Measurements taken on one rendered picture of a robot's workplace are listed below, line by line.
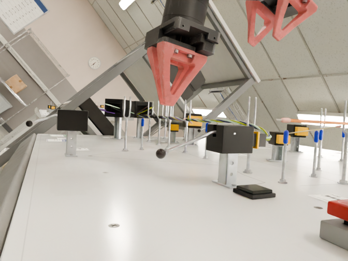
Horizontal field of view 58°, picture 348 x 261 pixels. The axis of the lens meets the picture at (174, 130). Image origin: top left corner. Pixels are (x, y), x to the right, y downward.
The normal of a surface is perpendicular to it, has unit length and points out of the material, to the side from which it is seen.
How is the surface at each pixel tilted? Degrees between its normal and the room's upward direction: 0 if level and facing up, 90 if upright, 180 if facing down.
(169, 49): 103
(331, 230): 138
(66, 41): 90
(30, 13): 90
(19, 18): 90
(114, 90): 90
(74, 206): 48
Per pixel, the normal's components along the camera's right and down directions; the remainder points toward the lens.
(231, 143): 0.45, 0.07
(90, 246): 0.05, -1.00
